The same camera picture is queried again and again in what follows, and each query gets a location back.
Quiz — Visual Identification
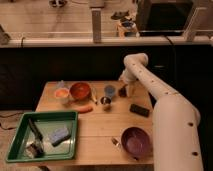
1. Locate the dark purple grape bunch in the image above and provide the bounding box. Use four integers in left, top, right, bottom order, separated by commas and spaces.
118, 85, 127, 97

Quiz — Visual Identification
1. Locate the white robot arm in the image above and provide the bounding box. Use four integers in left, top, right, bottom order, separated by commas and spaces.
120, 53, 204, 171

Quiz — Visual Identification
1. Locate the red bowl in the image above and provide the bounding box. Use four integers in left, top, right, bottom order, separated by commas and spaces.
70, 82, 91, 100

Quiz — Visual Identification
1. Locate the purple bowl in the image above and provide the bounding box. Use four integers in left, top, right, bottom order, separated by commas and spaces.
121, 127, 151, 159

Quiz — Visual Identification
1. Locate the black rectangular block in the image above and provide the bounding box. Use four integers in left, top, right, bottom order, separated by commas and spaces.
130, 104, 149, 117

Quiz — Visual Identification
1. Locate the small metal cup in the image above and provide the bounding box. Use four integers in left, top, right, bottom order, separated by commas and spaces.
100, 96, 111, 111

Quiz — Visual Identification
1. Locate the small knife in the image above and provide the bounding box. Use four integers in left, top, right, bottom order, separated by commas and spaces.
91, 87, 98, 105

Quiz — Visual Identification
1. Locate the wooden table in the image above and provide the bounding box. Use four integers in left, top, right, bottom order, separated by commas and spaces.
20, 82, 153, 166

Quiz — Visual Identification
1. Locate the orange carrot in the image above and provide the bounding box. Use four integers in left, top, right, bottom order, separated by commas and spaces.
73, 105, 93, 114

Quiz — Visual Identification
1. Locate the white cup orange inside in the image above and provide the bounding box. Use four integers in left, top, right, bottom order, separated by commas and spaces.
54, 88, 69, 105

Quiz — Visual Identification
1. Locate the clear plastic item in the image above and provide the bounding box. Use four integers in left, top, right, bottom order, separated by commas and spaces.
56, 80, 68, 89

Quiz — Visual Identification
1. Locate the black monitor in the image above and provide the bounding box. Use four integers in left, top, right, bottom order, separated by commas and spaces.
136, 0, 193, 35

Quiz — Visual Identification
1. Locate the blue sponge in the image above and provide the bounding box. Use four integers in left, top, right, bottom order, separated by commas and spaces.
49, 127, 71, 146

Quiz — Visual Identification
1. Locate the green plastic tray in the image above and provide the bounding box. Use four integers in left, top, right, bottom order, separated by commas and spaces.
6, 111, 78, 163

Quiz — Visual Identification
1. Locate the black dish brush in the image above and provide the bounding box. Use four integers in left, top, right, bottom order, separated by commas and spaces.
26, 119, 44, 158

